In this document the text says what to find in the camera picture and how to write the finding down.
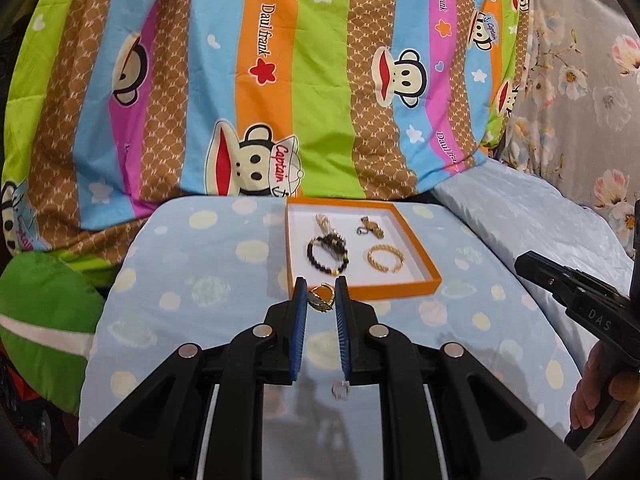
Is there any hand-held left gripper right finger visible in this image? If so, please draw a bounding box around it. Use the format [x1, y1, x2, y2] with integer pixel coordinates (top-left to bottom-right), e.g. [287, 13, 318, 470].
[334, 276, 586, 480]

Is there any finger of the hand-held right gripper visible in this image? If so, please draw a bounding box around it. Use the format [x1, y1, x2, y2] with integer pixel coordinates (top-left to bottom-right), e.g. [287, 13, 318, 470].
[515, 251, 626, 307]

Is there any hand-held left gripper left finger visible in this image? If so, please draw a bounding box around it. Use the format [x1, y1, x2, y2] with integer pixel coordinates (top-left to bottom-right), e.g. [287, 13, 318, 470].
[57, 276, 308, 480]

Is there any gold and black ring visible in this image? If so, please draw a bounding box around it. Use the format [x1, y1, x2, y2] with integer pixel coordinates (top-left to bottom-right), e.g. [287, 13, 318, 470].
[306, 282, 337, 313]

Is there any black bead bracelet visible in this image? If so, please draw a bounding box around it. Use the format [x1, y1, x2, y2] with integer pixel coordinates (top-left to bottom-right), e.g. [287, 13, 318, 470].
[306, 235, 349, 276]

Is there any gold bangle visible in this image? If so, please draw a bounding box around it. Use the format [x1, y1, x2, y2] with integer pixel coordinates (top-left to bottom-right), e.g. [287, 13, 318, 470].
[367, 243, 404, 273]

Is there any orange cardboard box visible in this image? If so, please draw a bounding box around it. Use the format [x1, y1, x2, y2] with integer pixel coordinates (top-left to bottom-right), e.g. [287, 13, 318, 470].
[285, 197, 443, 301]

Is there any small gold charm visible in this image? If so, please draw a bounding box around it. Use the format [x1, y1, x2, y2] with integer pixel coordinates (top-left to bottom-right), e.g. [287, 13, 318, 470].
[356, 216, 385, 239]

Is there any person's right hand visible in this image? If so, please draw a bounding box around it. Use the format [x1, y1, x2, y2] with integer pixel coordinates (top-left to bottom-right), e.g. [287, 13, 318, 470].
[570, 345, 640, 431]

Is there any light blue quilt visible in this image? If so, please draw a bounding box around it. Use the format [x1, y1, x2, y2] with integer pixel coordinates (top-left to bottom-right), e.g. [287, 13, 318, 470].
[430, 160, 640, 361]

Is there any blue polka dot sheet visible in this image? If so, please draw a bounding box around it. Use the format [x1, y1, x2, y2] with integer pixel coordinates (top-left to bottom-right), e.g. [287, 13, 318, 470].
[77, 192, 591, 480]

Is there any grey floral cloth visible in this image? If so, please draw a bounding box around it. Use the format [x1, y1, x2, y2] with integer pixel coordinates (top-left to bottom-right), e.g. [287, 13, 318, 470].
[482, 0, 640, 261]

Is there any striped cartoon monkey blanket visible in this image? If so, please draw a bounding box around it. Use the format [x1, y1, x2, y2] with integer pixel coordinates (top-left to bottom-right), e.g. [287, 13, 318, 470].
[0, 0, 531, 266]

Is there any green pillow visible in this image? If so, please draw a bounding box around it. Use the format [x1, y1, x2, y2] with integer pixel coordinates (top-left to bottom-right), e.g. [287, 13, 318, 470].
[0, 252, 108, 416]

